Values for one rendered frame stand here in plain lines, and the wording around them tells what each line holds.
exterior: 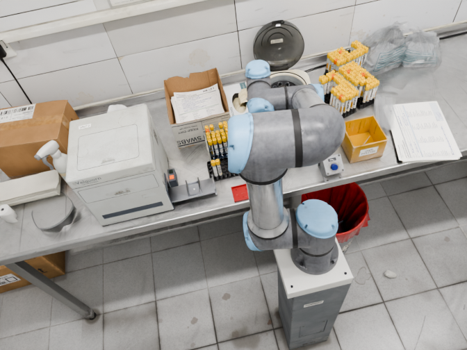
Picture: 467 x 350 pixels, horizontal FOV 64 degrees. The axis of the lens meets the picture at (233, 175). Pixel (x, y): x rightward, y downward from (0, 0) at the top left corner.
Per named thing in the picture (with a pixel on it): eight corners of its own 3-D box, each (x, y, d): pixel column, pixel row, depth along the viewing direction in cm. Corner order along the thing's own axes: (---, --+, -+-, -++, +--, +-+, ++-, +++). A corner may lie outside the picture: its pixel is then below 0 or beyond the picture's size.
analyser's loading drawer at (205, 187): (163, 206, 141) (160, 199, 136) (162, 192, 144) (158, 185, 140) (217, 194, 141) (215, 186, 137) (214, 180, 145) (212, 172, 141)
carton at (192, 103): (177, 149, 159) (169, 125, 147) (170, 104, 176) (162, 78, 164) (234, 137, 160) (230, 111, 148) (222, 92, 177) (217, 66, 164)
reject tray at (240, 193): (234, 202, 141) (234, 201, 140) (231, 187, 145) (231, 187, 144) (252, 198, 141) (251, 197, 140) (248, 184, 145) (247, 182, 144)
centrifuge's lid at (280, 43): (251, 26, 149) (249, 17, 155) (255, 80, 167) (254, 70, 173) (305, 19, 148) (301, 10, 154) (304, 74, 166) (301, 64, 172)
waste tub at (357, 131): (349, 164, 145) (353, 148, 137) (337, 139, 153) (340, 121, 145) (383, 157, 146) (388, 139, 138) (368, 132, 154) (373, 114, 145)
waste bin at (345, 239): (300, 278, 210) (304, 243, 174) (282, 221, 232) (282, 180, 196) (365, 262, 212) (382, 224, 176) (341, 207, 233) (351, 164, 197)
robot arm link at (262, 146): (297, 255, 112) (304, 144, 66) (247, 257, 113) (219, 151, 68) (292, 218, 118) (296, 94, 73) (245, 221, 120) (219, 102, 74)
